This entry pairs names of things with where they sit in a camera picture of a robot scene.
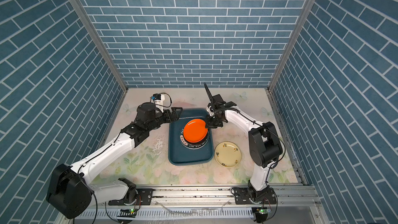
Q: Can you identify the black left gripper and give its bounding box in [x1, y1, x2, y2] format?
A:
[146, 106, 182, 132]

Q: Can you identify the orange plastic plate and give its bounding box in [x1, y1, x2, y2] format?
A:
[182, 119, 208, 144]

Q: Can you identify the green-rimmed white plate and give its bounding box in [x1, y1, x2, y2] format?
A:
[180, 133, 210, 149]

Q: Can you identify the cream yellow floral plate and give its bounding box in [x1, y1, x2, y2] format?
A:
[215, 142, 241, 168]

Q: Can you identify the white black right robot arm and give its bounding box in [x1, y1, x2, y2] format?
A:
[205, 104, 284, 203]

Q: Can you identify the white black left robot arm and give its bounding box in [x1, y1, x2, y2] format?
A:
[46, 102, 183, 219]

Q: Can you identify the teal plastic bin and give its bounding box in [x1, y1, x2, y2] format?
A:
[169, 108, 214, 166]

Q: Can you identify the right controller board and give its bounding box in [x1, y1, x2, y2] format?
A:
[252, 207, 272, 215]

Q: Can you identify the controller board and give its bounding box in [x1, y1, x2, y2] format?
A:
[252, 207, 272, 215]
[117, 208, 138, 219]

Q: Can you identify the left controller board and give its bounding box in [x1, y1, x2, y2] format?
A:
[117, 208, 138, 219]

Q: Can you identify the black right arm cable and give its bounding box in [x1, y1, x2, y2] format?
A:
[203, 82, 259, 125]

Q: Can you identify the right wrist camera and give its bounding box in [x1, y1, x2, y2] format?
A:
[210, 94, 237, 111]

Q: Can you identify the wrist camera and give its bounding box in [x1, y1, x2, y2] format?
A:
[150, 93, 165, 112]
[210, 94, 237, 111]

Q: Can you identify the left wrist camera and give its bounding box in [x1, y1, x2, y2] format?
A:
[150, 93, 165, 112]

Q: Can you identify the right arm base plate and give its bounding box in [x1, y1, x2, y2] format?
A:
[231, 187, 277, 205]

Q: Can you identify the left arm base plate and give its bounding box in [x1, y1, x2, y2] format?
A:
[108, 188, 153, 206]

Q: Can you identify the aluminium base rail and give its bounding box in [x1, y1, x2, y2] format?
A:
[55, 184, 330, 224]

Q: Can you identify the left aluminium corner post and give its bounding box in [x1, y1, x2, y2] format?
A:
[69, 0, 128, 93]

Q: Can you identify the aluminium corner post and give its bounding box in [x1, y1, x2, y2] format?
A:
[69, 0, 128, 93]
[268, 0, 315, 92]

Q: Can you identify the right aluminium corner post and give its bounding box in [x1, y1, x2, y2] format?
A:
[268, 0, 315, 92]

